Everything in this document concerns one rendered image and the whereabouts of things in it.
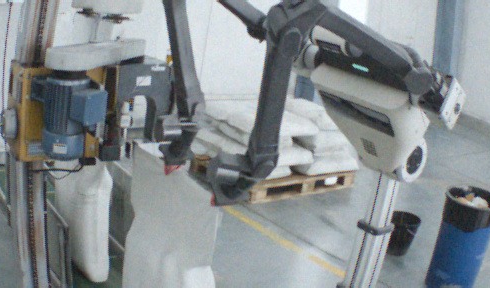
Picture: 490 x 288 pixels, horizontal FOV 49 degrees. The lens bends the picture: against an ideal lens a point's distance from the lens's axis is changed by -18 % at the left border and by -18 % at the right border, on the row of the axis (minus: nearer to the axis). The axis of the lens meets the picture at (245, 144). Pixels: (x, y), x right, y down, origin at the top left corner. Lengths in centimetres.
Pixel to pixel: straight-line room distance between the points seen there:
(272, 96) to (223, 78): 596
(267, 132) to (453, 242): 239
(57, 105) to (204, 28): 535
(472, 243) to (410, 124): 204
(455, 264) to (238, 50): 454
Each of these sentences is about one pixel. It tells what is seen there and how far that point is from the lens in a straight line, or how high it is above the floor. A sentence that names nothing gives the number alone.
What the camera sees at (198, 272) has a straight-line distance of 187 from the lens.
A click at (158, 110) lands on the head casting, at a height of 118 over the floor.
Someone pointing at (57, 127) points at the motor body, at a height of 119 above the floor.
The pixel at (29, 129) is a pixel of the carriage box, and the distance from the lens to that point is 196.
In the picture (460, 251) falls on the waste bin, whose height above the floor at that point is 34.
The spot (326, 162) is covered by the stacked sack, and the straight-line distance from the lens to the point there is 529.
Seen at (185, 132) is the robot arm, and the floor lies 121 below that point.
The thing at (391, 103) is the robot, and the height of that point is 140.
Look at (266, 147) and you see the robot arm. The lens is 147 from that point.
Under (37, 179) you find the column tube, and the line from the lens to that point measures 208.
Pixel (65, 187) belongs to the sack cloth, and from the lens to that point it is 252.
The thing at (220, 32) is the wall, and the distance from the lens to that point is 718.
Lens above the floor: 166
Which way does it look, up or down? 15 degrees down
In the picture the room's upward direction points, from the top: 8 degrees clockwise
